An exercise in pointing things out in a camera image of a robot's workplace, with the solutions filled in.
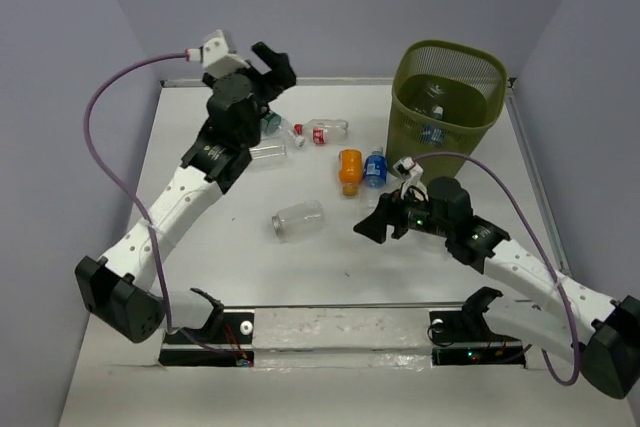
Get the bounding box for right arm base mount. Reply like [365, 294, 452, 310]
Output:
[426, 287, 527, 367]

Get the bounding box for clear wide jar bottle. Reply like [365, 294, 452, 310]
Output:
[249, 141, 288, 171]

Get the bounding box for purple camera cable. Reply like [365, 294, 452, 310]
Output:
[412, 151, 584, 387]
[83, 49, 251, 363]

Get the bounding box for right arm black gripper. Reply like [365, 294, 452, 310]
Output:
[352, 181, 451, 243]

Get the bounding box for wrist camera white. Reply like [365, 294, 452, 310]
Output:
[393, 157, 426, 199]
[201, 29, 249, 78]

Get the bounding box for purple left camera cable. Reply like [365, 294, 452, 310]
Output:
[83, 49, 251, 363]

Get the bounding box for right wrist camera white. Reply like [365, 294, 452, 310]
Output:
[393, 157, 426, 199]

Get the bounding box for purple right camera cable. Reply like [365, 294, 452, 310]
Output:
[412, 151, 584, 387]

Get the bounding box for blue label bottle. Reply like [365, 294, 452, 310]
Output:
[362, 147, 388, 189]

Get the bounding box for clear jar with residue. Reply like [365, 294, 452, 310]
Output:
[271, 200, 326, 243]

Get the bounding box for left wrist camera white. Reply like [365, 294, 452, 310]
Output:
[201, 29, 249, 78]

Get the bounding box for metal rail table edge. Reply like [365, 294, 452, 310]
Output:
[505, 77, 572, 276]

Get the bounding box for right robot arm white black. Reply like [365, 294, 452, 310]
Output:
[378, 177, 639, 399]

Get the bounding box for orange juice bottle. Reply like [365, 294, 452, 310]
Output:
[338, 149, 362, 197]

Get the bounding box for green mesh waste bin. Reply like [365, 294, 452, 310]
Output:
[385, 40, 508, 165]

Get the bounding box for green label water bottle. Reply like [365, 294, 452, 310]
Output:
[260, 111, 306, 148]

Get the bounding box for red label clear bottle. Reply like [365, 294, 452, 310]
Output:
[294, 119, 349, 145]

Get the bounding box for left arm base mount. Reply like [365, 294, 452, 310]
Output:
[158, 288, 255, 368]

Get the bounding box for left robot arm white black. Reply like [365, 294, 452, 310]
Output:
[74, 39, 297, 345]

